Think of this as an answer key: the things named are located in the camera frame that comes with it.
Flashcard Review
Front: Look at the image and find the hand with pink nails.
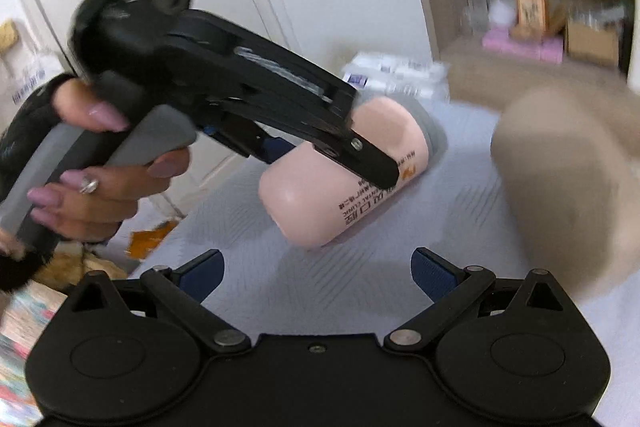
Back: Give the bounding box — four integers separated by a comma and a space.
27, 78, 191, 243

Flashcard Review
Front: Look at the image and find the beige cup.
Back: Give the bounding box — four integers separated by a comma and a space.
490, 88, 639, 300

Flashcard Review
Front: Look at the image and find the orange wooden box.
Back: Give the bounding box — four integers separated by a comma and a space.
516, 0, 548, 31

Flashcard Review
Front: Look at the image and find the pink cup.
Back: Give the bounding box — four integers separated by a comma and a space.
258, 95, 447, 248

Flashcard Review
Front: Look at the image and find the small cardboard box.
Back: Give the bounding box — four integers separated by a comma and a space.
565, 20, 620, 67

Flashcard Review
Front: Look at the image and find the white tissue pack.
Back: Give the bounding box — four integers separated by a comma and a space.
342, 52, 450, 101

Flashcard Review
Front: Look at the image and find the pink flat package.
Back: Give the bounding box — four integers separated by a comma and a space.
482, 28, 564, 64

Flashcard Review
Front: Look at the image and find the light grey table cloth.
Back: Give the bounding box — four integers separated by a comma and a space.
143, 103, 639, 426

